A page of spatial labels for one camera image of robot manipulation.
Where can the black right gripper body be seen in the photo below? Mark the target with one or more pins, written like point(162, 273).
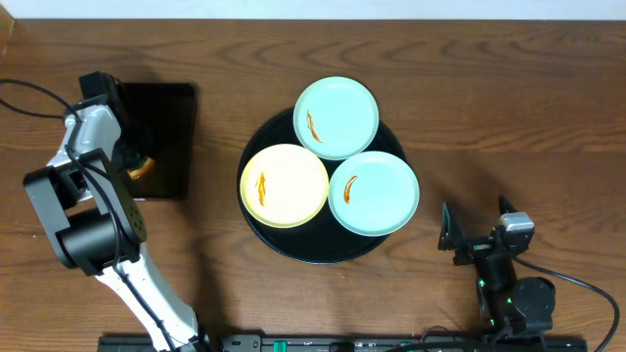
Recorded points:
point(475, 248)

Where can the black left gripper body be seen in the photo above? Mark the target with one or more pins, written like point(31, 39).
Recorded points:
point(133, 159)

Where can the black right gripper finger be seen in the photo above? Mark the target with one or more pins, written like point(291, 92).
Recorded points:
point(451, 236)
point(505, 205)

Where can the green and yellow sponge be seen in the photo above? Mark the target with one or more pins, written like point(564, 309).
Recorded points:
point(144, 168)

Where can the yellow plate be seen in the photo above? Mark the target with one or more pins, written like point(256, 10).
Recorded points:
point(284, 186)

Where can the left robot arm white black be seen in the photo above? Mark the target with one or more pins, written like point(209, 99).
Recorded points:
point(93, 223)

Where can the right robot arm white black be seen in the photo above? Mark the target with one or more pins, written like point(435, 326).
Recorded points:
point(515, 307)

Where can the black rectangular tray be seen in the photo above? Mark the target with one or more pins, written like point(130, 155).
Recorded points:
point(166, 114)

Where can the black round tray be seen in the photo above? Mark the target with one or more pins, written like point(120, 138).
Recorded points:
point(321, 240)

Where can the mint plate at right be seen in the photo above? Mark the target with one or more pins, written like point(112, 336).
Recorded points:
point(374, 194)

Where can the mint plate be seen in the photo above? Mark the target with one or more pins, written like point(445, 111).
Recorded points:
point(335, 118)
point(374, 194)

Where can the mint plate at back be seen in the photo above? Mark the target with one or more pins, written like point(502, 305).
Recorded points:
point(335, 118)

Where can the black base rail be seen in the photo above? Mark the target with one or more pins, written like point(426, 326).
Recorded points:
point(431, 343)

